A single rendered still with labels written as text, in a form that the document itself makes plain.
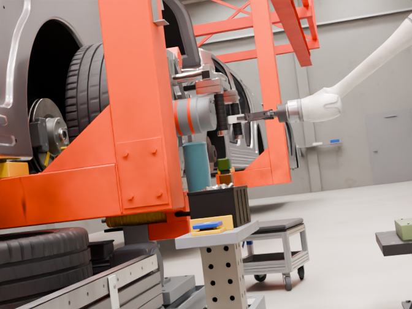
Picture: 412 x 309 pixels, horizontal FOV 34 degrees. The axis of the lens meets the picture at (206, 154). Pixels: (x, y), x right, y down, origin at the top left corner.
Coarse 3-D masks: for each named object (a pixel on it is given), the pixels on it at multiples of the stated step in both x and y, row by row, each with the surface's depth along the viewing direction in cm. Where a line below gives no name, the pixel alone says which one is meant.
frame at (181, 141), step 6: (168, 54) 259; (174, 54) 268; (174, 60) 267; (174, 66) 270; (180, 72) 276; (180, 84) 276; (174, 90) 279; (180, 90) 278; (174, 96) 281; (180, 96) 282; (186, 96) 281; (180, 138) 282; (192, 138) 281; (180, 144) 282; (180, 150) 280; (180, 156) 277; (180, 162) 275; (180, 168) 273; (186, 186) 261
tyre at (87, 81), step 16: (80, 48) 252; (96, 48) 248; (80, 64) 241; (96, 64) 238; (80, 80) 236; (96, 80) 234; (80, 96) 233; (96, 96) 232; (80, 112) 232; (96, 112) 231; (80, 128) 232
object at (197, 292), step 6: (192, 288) 278; (198, 288) 284; (204, 288) 277; (186, 294) 268; (192, 294) 275; (198, 294) 265; (204, 294) 275; (180, 300) 258; (186, 300) 248; (192, 300) 255; (198, 300) 264; (204, 300) 274; (162, 306) 241; (168, 306) 242; (174, 306) 249; (180, 306) 238; (186, 306) 246; (192, 306) 254; (198, 306) 263; (204, 306) 273
